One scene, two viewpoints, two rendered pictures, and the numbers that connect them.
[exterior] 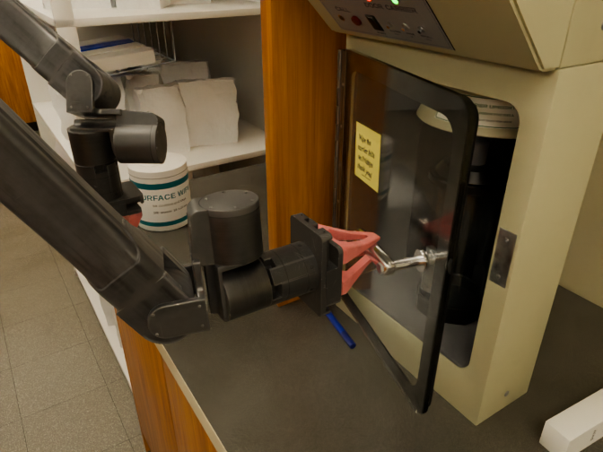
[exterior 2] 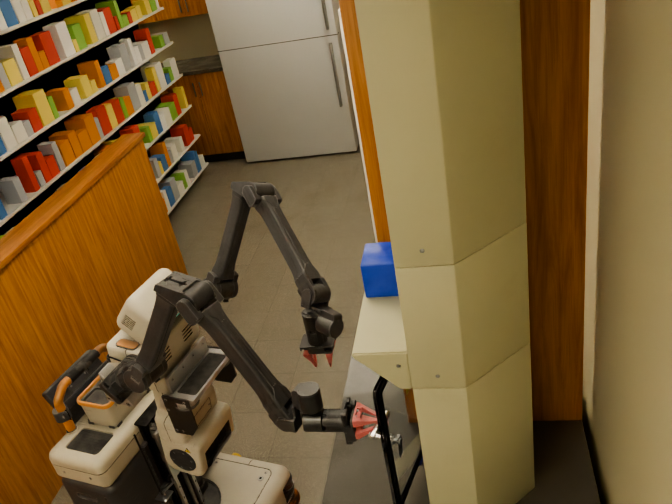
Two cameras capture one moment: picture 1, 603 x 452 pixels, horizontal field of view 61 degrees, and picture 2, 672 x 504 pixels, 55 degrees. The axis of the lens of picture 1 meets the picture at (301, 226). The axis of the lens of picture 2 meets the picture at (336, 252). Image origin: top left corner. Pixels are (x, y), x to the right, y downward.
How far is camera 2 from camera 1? 1.29 m
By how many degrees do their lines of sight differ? 41
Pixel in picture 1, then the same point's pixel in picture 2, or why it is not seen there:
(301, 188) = not seen: hidden behind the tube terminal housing
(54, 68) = (300, 284)
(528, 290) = (445, 475)
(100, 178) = (312, 335)
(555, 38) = (402, 379)
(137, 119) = (327, 316)
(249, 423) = (342, 476)
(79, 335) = not seen: hidden behind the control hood
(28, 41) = (294, 268)
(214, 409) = (335, 462)
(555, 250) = (459, 462)
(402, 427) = not seen: outside the picture
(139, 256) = (274, 400)
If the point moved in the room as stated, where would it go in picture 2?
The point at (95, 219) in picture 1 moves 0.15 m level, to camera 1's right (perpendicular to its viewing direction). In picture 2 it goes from (262, 384) to (304, 406)
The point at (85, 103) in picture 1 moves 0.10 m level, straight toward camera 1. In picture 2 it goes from (307, 304) to (294, 326)
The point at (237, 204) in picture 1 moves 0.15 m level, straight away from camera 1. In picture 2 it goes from (307, 392) to (340, 355)
